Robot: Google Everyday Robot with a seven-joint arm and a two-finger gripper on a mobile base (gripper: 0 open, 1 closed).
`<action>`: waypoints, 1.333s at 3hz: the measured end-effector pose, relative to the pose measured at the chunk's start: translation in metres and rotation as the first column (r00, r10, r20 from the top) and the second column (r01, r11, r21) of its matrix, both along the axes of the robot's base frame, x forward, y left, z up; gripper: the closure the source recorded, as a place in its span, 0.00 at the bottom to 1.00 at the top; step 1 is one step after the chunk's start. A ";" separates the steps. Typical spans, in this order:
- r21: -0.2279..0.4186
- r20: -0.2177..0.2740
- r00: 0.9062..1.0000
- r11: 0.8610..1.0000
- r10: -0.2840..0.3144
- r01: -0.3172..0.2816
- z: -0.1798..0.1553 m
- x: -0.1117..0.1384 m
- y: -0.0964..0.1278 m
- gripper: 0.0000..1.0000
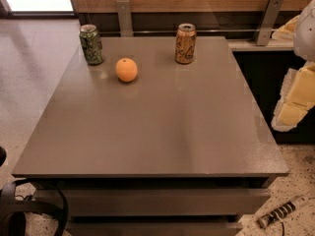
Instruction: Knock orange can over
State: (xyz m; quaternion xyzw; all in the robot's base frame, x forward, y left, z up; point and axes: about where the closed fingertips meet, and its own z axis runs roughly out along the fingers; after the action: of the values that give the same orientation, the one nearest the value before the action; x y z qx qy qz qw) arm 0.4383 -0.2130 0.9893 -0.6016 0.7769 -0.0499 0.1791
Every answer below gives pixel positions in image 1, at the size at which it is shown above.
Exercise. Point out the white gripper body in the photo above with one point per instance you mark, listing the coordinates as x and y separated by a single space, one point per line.
305 33

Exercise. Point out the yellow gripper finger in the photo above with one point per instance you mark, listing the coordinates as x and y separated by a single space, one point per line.
298 93
286 31

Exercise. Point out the orange soda can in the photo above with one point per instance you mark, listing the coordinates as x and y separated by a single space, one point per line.
185 43

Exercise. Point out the green soda can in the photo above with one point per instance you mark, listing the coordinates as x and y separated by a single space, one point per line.
91 44

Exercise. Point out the grey drawer cabinet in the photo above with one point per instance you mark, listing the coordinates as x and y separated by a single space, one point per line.
183 150

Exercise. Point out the white power strip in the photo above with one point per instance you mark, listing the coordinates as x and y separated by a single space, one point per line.
281 212

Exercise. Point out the orange fruit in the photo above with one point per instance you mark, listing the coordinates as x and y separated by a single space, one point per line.
126 70

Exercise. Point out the black chair base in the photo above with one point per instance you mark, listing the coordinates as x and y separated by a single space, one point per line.
13 211

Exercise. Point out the right metal bracket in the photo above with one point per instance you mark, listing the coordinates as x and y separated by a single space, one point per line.
264 31

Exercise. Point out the metal bracket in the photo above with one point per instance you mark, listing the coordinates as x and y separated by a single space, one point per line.
124 18
264 31

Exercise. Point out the left metal bracket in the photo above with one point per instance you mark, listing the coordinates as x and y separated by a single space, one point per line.
124 18

